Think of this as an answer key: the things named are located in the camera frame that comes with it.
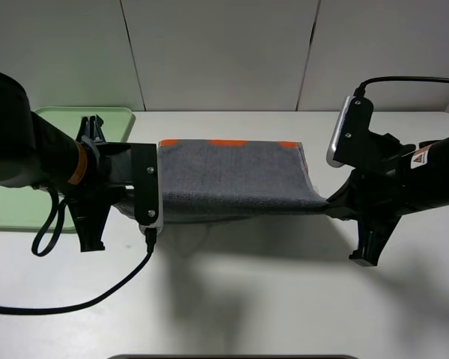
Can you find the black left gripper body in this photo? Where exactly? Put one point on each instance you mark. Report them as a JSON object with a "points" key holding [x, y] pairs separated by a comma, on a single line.
{"points": [[107, 173]]}

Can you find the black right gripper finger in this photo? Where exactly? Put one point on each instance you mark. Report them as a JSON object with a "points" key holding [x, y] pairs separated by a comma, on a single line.
{"points": [[341, 205], [372, 239]]}

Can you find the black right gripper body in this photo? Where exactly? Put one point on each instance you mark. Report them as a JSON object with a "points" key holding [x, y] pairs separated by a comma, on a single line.
{"points": [[381, 193]]}

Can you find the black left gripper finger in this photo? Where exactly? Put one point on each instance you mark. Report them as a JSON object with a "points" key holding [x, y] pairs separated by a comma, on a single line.
{"points": [[90, 230]]}

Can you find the grey towel with orange stripes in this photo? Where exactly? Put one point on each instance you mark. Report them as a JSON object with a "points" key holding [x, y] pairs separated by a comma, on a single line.
{"points": [[213, 180]]}

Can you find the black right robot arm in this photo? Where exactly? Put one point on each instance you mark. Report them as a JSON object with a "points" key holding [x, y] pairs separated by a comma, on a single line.
{"points": [[428, 177]]}

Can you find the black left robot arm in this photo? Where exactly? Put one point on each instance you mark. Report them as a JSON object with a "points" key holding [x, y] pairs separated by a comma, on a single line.
{"points": [[79, 174]]}

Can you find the light green plastic tray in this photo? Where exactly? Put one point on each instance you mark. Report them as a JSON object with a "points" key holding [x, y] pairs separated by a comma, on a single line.
{"points": [[26, 209]]}

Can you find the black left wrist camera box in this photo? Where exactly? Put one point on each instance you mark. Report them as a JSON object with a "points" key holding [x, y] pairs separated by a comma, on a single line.
{"points": [[147, 192]]}

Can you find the silver black right camera box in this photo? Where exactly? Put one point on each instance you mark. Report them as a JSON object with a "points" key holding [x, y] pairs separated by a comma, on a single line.
{"points": [[349, 131]]}

